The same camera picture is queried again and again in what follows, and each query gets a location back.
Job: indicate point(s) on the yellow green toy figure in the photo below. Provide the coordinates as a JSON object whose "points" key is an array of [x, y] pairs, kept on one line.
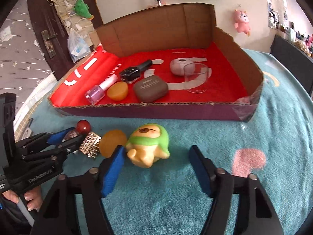
{"points": [[147, 144]]}

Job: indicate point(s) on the black nail polish bottle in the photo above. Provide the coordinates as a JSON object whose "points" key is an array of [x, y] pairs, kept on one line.
{"points": [[132, 73]]}

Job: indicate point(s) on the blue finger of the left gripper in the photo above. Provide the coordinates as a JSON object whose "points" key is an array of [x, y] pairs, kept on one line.
{"points": [[43, 140]]}

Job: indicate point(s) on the teal fluffy blanket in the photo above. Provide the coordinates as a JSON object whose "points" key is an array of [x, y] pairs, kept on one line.
{"points": [[276, 145]]}

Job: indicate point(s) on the amber bowl-shaped soap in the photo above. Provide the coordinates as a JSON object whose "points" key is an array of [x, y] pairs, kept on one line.
{"points": [[110, 141]]}

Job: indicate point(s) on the dark brown door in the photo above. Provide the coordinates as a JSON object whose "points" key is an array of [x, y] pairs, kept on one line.
{"points": [[43, 17]]}

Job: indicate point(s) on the pink plush toy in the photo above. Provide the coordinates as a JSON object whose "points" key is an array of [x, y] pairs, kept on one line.
{"points": [[242, 22]]}

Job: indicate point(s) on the white plastic bag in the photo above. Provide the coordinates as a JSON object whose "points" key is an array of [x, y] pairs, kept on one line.
{"points": [[77, 46]]}

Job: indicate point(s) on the gold studded cylinder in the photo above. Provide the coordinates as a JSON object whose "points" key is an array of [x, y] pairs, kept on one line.
{"points": [[90, 145]]}

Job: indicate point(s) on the dark cluttered side table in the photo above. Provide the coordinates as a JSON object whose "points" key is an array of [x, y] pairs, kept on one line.
{"points": [[293, 58]]}

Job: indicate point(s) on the pink nail polish bottle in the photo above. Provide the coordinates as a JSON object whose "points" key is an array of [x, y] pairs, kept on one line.
{"points": [[96, 93]]}

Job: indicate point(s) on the glitter bottle red cap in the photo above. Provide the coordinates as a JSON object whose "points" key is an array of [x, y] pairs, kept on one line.
{"points": [[83, 127]]}

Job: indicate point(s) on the cardboard box red lining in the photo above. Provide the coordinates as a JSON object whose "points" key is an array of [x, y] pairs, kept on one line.
{"points": [[167, 62]]}

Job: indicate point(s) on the brown eye shadow case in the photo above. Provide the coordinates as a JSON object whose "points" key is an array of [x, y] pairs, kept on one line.
{"points": [[150, 89]]}

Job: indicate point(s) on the clear plastic cup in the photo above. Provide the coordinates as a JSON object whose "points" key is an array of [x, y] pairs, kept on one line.
{"points": [[196, 77]]}

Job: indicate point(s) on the orange round disc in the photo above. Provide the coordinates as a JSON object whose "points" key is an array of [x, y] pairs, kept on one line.
{"points": [[118, 91]]}

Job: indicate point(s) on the brass door handle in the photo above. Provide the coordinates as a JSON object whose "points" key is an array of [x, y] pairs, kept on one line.
{"points": [[48, 43]]}

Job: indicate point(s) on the left hand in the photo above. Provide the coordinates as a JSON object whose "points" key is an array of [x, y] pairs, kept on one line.
{"points": [[33, 197]]}

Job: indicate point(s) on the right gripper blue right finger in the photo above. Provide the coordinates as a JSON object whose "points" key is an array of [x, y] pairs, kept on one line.
{"points": [[204, 169]]}

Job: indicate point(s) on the pink round device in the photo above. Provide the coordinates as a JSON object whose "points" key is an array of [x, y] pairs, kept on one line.
{"points": [[182, 66]]}

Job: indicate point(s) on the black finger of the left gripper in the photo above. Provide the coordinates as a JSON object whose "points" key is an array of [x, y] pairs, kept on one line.
{"points": [[36, 158]]}

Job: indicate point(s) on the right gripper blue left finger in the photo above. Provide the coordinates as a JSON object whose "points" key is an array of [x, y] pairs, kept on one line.
{"points": [[109, 170]]}

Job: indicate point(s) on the white square charger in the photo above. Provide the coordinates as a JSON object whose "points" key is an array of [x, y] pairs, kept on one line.
{"points": [[27, 133]]}

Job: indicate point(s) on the beige hanging organizer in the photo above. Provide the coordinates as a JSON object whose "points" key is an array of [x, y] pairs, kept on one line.
{"points": [[71, 20]]}

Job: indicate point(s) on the green plush toy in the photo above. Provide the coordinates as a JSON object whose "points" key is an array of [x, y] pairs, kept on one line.
{"points": [[82, 10]]}

